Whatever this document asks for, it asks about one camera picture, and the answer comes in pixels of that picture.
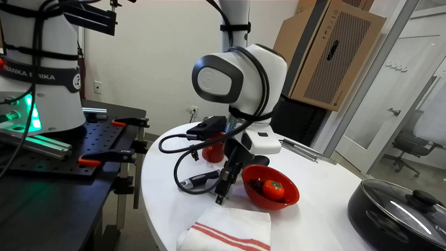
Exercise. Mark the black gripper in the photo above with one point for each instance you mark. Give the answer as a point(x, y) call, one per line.
point(239, 160)

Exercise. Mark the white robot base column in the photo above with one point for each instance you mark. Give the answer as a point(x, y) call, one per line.
point(51, 106)

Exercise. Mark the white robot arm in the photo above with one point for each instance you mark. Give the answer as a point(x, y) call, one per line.
point(260, 78)

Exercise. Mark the red mug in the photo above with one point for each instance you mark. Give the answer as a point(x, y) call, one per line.
point(214, 153)

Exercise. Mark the white towel with red stripes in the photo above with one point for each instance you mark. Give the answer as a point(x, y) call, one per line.
point(224, 227)

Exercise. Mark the red tomato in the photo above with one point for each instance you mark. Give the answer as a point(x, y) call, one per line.
point(274, 189)

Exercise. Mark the red bowl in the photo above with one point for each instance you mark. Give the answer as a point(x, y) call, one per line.
point(273, 205)

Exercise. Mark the metal tongs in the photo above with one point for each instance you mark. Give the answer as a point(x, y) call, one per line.
point(301, 147)

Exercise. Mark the black frying pan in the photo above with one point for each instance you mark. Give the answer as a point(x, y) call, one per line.
point(372, 230)

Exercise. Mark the brown cardboard box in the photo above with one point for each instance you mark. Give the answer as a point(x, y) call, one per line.
point(326, 69)

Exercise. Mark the white door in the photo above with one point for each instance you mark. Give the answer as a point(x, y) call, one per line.
point(372, 115)

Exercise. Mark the glass pan lid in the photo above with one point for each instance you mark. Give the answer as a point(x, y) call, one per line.
point(405, 210)

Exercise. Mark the black breadboard table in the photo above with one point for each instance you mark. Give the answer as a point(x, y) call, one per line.
point(47, 209)

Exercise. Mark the black office chair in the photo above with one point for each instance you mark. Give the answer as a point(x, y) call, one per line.
point(412, 140)

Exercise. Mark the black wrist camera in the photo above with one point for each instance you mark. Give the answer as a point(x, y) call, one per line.
point(207, 127)

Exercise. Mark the aluminium rail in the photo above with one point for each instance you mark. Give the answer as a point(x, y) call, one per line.
point(43, 143)

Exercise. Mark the wall coat hooks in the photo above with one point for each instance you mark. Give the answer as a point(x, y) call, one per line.
point(398, 68)

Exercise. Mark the black mounted camera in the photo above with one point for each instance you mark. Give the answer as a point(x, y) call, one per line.
point(93, 18)

